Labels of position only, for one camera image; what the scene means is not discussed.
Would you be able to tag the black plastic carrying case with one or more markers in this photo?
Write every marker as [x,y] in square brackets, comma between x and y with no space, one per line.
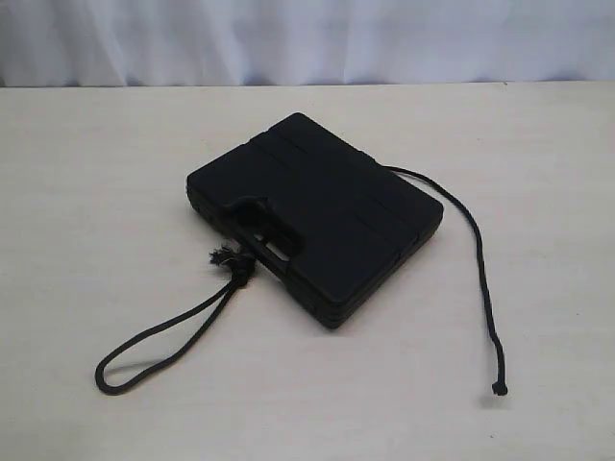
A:
[324,217]

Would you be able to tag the white backdrop curtain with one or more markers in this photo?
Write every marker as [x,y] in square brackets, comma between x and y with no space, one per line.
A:
[121,43]

